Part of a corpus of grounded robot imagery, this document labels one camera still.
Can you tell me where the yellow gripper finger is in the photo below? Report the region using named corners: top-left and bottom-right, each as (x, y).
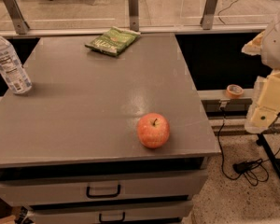
top-left (242, 31), bottom-right (264, 56)
top-left (245, 70), bottom-right (280, 133)

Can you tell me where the clear plastic water bottle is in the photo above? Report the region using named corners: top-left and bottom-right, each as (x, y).
top-left (0, 35), bottom-right (32, 94)

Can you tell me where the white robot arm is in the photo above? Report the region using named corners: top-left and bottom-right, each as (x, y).
top-left (242, 10), bottom-right (280, 133)

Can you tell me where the orange tape roll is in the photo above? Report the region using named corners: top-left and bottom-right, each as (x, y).
top-left (226, 84), bottom-right (244, 99)

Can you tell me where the black stand leg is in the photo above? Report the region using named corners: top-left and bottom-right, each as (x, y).
top-left (257, 133), bottom-right (280, 180)

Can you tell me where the red apple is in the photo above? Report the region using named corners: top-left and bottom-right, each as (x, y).
top-left (137, 113), bottom-right (170, 149)

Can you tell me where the green chip bag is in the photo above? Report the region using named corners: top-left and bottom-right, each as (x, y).
top-left (85, 27), bottom-right (140, 57)

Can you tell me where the grey drawer cabinet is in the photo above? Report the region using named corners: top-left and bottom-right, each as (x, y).
top-left (0, 34), bottom-right (219, 224)

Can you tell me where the black floor cable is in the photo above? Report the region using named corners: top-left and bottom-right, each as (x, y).
top-left (217, 0), bottom-right (256, 25)

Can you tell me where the right metal bracket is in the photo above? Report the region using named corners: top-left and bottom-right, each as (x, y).
top-left (200, 0), bottom-right (217, 30)

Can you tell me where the metal bracket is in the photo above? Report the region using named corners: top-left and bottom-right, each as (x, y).
top-left (128, 0), bottom-right (139, 32)
top-left (200, 0), bottom-right (217, 30)
top-left (2, 0), bottom-right (30, 35)

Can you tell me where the black power cable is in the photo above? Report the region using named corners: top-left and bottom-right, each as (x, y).
top-left (217, 107), bottom-right (280, 187)

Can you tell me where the middle metal bracket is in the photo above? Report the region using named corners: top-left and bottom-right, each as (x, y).
top-left (128, 0), bottom-right (139, 32)

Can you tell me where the upper black drawer handle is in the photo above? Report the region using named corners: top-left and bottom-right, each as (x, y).
top-left (86, 185), bottom-right (121, 199)

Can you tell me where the black drawer handle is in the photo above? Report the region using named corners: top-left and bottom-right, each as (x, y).
top-left (86, 185), bottom-right (121, 199)
top-left (98, 212), bottom-right (126, 224)

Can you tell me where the lower black drawer handle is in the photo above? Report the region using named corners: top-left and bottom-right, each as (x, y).
top-left (98, 212), bottom-right (126, 224)

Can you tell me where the left metal bracket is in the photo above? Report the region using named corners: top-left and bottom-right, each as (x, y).
top-left (2, 0), bottom-right (30, 35)

